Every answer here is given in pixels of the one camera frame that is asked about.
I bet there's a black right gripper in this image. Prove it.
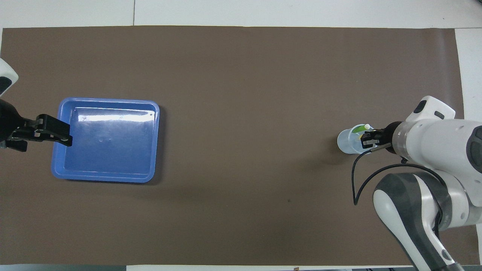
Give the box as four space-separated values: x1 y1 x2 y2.
361 122 403 154

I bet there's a translucent plastic cup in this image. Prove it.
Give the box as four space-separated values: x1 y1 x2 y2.
337 124 378 155

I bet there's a blue plastic tray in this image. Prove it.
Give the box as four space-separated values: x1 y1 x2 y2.
51 97 160 184

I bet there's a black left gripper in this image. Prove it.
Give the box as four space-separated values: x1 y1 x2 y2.
0 98 73 152

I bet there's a brown table mat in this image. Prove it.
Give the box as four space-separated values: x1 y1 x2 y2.
0 26 480 266

